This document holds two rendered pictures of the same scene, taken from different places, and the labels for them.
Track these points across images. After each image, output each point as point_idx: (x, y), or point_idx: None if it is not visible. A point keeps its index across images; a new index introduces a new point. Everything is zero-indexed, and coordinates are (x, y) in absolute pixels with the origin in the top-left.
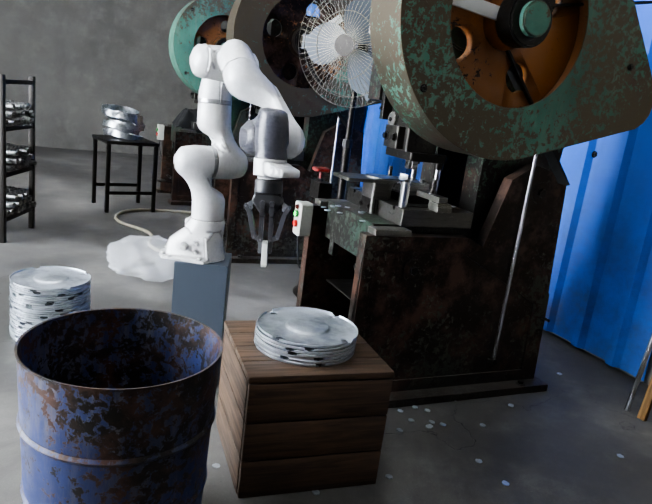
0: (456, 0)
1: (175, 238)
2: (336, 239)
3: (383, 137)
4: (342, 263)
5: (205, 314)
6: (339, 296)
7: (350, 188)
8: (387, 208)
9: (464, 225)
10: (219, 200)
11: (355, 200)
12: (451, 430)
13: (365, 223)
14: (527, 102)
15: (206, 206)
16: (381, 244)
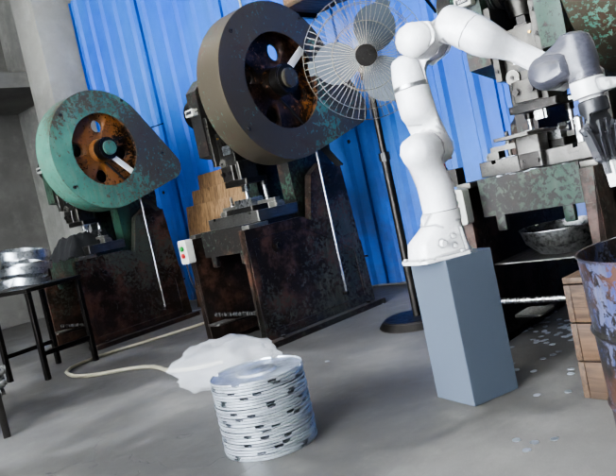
0: None
1: (429, 239)
2: (510, 209)
3: (516, 94)
4: (499, 243)
5: (487, 309)
6: (506, 279)
7: (484, 163)
8: (563, 150)
9: None
10: (453, 183)
11: (500, 170)
12: None
13: (561, 167)
14: None
15: (448, 193)
16: (601, 173)
